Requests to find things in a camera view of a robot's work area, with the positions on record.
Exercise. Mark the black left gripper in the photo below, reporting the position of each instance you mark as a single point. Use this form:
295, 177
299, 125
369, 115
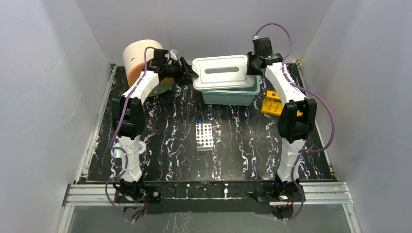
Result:
181, 70

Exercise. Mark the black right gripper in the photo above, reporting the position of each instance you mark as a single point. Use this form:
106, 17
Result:
250, 56

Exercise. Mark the white bin lid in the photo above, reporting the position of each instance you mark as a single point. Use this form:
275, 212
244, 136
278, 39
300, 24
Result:
222, 72

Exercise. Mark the yellow test tube rack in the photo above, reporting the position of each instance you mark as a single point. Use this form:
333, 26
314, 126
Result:
272, 104

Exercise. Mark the clear well plate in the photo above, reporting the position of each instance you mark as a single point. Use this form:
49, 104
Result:
204, 137

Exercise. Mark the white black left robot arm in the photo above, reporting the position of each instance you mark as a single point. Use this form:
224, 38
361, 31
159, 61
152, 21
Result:
128, 117

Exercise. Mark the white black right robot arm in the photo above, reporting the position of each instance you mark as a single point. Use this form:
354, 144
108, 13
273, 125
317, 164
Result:
297, 117

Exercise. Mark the cream orange cylindrical centrifuge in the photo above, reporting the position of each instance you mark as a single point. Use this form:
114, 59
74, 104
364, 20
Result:
133, 58

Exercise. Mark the teal plastic bin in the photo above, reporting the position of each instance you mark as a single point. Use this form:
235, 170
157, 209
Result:
240, 96

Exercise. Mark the blue packaged syringe blister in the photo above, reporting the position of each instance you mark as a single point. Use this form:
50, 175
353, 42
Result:
120, 150

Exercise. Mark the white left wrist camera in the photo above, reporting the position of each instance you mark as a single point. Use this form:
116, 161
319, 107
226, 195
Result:
174, 53

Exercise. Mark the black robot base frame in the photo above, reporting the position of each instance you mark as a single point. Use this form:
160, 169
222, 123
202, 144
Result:
260, 197

